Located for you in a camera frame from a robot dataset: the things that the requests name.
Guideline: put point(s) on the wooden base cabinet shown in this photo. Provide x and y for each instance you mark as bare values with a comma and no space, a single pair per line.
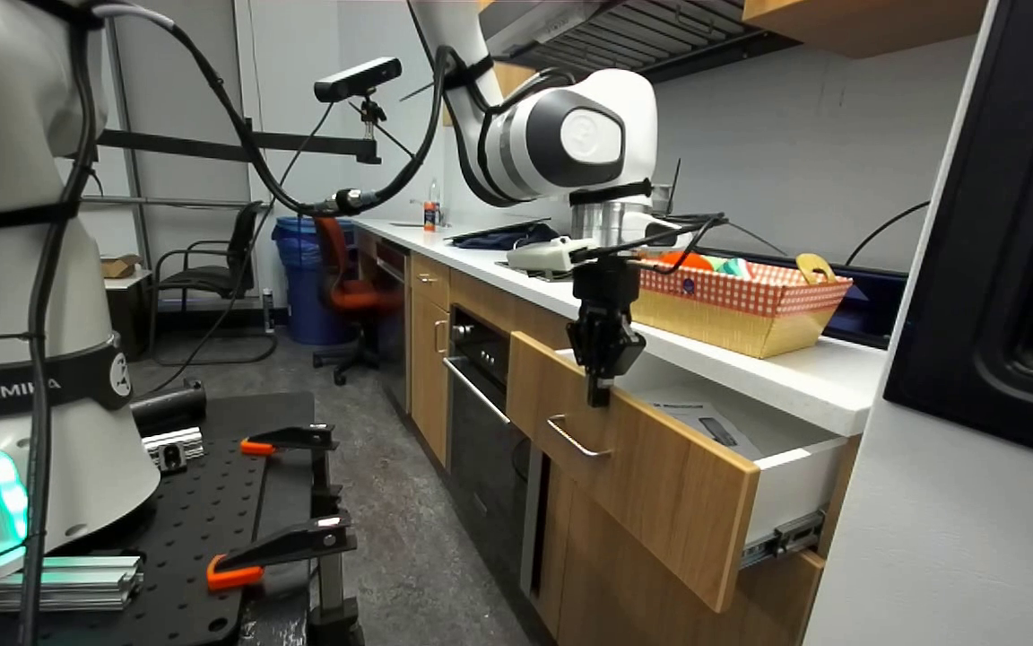
429,361

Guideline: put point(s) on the stainless steel range hood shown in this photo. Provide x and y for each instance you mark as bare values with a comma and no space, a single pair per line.
681,31

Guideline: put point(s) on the black stereo camera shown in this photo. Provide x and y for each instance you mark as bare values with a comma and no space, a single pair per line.
357,76

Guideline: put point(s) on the black block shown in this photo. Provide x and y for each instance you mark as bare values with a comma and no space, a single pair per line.
163,405

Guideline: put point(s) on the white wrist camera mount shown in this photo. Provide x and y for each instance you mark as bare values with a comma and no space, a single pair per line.
553,255

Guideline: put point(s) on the silver metal block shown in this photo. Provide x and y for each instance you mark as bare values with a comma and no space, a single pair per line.
174,451

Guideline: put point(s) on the black boom bar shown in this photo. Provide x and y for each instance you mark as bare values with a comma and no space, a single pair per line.
180,146

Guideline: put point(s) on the red checkered cardboard basket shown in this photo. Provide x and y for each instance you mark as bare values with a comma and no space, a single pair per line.
742,317

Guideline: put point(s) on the white drawer wooden front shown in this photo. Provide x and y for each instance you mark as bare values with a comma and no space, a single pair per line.
673,489

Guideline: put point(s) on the blue trash bin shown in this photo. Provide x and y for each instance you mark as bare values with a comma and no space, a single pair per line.
301,281

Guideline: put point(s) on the orange plush toy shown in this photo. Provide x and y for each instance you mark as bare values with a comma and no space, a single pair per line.
687,261

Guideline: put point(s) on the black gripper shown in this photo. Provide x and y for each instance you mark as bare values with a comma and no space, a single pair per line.
607,293

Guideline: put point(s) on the red office chair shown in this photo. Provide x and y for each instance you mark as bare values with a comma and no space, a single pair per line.
347,287

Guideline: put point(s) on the aluminium extrusion bar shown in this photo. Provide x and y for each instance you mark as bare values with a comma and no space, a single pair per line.
50,582

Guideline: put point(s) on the black metal chair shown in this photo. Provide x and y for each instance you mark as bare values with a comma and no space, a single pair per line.
224,269

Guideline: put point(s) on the black perforated table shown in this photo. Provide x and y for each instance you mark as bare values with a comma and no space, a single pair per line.
180,526

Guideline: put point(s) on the wooden upper cabinet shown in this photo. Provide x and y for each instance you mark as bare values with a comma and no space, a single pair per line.
852,19

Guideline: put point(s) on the white printed manual sheet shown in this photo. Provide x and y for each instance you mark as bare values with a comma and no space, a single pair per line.
716,423

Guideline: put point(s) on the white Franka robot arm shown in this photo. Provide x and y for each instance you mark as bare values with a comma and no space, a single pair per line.
1,179

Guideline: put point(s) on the black cooktop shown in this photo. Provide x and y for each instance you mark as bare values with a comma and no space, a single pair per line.
868,311

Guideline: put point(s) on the cardboard box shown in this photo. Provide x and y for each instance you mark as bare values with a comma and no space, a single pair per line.
123,269

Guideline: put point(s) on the small yellow object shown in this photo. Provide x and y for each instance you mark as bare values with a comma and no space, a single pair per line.
814,269

